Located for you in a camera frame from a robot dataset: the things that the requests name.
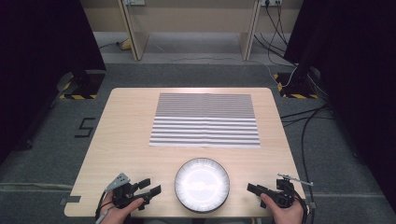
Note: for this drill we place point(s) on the light wooden desk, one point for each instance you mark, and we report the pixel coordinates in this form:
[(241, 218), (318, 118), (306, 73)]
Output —
[(138, 34)]

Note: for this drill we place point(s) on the white wall socket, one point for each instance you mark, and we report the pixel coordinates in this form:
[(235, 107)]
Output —
[(271, 2), (134, 2)]

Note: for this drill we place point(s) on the person's left hand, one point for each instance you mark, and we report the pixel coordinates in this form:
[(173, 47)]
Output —
[(121, 214)]

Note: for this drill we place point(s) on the black curtain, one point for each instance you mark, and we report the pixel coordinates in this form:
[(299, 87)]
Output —
[(351, 77), (37, 62)]

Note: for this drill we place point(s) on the stand base with hazard tape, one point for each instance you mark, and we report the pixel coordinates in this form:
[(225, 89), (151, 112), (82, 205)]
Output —
[(295, 88), (81, 87)]

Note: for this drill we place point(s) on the white plate with dark rim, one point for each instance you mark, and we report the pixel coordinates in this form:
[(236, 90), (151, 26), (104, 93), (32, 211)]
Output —
[(202, 185)]

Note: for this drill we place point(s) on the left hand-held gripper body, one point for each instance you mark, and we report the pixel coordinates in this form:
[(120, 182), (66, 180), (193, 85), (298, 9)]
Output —
[(123, 191)]

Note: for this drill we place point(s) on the person's right hand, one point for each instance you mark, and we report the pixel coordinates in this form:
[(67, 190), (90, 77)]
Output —
[(285, 214)]

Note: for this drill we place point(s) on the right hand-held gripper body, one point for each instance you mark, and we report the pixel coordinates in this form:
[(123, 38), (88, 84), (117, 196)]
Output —
[(285, 194)]

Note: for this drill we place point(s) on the striped woven placemat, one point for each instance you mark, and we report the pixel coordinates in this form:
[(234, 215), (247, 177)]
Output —
[(205, 121)]

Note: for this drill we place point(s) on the grey tape strip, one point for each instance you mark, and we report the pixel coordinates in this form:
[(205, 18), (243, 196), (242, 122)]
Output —
[(70, 200)]

